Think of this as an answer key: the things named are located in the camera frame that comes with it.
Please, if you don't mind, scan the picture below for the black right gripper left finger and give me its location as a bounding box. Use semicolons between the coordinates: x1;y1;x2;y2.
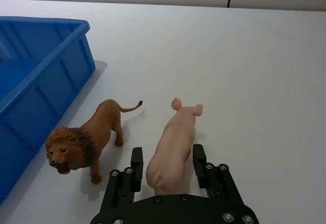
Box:
98;147;144;213

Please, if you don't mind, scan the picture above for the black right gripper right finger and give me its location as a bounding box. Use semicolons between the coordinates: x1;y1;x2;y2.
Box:
192;144;246;206

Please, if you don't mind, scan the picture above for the brown lion toy figure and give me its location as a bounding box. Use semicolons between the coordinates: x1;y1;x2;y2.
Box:
45;99;144;185

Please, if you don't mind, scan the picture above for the blue plastic bin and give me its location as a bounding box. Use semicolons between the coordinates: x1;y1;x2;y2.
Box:
0;16;97;205

